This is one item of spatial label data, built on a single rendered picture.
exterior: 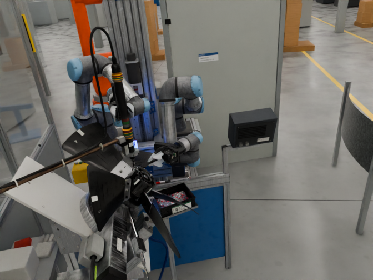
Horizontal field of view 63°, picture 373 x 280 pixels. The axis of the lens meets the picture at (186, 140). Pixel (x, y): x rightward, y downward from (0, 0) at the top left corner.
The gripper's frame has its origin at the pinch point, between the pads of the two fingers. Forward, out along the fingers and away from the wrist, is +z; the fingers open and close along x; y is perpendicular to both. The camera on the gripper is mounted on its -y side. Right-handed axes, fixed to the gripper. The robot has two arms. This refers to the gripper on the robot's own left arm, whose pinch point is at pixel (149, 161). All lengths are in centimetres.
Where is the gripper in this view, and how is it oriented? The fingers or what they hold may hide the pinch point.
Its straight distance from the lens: 154.7
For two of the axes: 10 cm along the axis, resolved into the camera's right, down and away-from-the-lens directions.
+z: -6.9, 3.8, -6.2
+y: 7.3, 3.6, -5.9
